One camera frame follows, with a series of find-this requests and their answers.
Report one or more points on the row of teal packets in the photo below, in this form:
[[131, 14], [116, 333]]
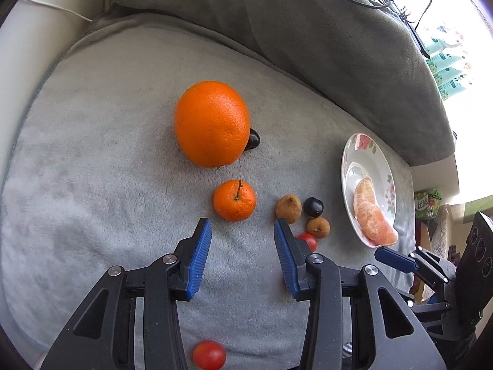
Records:
[[446, 73]]

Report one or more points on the grey plush blanket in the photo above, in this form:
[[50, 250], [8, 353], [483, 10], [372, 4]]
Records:
[[96, 162]]

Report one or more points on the dark grape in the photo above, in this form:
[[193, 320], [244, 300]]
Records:
[[313, 207], [254, 138]]

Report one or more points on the peeled grapefruit segment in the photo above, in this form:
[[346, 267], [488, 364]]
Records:
[[369, 212]]

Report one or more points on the green snack packet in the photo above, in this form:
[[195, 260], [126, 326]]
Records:
[[427, 202]]

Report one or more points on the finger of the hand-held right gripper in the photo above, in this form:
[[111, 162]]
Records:
[[396, 260], [427, 306]]

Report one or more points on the stemmed mandarin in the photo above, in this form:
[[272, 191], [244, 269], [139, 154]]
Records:
[[235, 202]]

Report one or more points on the brown longan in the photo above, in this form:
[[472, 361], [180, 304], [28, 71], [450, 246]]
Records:
[[319, 227], [288, 209]]

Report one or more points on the large orange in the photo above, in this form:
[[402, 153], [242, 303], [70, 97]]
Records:
[[212, 123]]

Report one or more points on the red cherry tomato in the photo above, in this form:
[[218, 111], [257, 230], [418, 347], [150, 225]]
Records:
[[208, 355], [309, 241]]

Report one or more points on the white floral plate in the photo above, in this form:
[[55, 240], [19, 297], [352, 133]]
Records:
[[366, 154]]

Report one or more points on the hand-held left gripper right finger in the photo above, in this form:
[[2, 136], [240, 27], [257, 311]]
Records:
[[287, 258]]

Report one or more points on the grey back cushion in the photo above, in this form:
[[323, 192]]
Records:
[[269, 27]]

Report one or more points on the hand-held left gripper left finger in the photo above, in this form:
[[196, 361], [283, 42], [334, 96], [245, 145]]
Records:
[[200, 258]]

